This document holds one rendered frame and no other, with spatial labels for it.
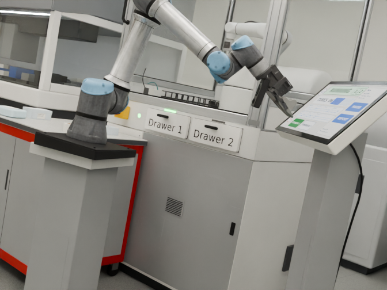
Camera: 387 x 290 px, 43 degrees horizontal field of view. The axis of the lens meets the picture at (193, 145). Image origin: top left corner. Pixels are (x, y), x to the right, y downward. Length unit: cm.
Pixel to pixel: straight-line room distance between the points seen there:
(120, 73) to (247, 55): 50
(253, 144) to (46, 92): 134
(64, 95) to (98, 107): 126
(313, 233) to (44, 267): 99
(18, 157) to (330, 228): 145
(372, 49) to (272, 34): 335
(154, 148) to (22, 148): 66
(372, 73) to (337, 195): 372
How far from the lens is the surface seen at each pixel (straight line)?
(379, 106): 166
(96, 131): 186
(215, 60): 172
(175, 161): 250
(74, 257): 188
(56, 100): 307
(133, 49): 197
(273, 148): 235
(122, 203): 262
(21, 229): 247
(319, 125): 178
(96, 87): 185
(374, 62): 550
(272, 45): 224
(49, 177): 190
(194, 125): 241
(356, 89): 187
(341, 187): 185
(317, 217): 184
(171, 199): 252
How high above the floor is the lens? 103
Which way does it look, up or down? 6 degrees down
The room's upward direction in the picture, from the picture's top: 11 degrees clockwise
